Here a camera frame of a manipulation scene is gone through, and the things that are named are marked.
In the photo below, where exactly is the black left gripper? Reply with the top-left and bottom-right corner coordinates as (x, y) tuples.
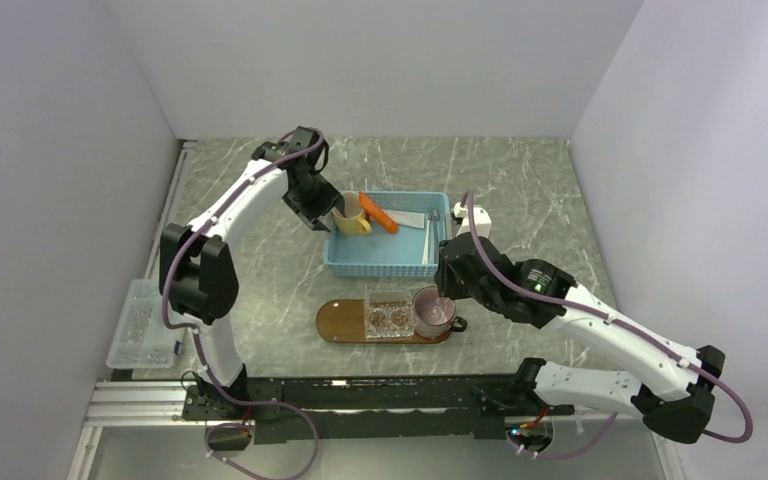
(283, 172), (345, 234)

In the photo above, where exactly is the yellow mug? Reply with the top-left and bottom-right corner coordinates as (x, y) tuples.
(331, 192), (372, 236)

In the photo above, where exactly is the purple mug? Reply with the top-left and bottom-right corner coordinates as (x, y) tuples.
(411, 286), (468, 340)

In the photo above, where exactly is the orange toothpaste tube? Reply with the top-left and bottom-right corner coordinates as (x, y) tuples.
(358, 192), (399, 234)

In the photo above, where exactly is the clear glass holder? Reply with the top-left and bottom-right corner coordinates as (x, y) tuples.
(363, 290), (415, 341)

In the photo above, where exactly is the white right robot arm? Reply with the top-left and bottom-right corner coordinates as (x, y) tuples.
(434, 233), (725, 444)

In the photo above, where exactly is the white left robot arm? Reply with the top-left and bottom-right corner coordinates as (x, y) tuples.
(158, 126), (345, 420)

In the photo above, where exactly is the grey toothbrush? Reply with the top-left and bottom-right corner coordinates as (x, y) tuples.
(429, 210), (440, 243)

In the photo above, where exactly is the white toothpaste tube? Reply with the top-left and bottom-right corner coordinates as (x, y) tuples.
(385, 210), (427, 229)

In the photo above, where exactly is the oval wooden tray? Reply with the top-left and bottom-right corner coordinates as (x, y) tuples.
(316, 299), (454, 345)

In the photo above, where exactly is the light blue plastic basket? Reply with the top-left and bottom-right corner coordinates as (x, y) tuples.
(323, 191), (451, 279)

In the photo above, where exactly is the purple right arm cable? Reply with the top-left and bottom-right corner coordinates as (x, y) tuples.
(459, 192), (755, 462)

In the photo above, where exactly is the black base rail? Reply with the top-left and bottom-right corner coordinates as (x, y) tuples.
(182, 374), (574, 444)

